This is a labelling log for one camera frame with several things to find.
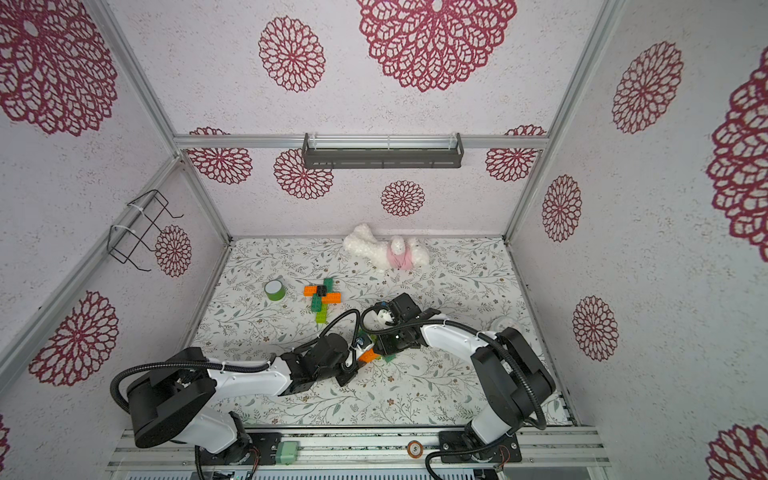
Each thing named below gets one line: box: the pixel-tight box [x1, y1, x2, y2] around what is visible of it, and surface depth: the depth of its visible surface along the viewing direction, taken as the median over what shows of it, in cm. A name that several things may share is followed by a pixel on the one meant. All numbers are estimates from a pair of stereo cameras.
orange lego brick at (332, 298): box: [322, 292, 342, 304], surface depth 102 cm
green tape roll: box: [264, 279, 287, 301], surface depth 102 cm
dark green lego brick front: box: [311, 293, 322, 312], surface depth 100 cm
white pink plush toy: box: [343, 223, 429, 270], surface depth 106 cm
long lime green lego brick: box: [315, 303, 328, 324], surface depth 100 cm
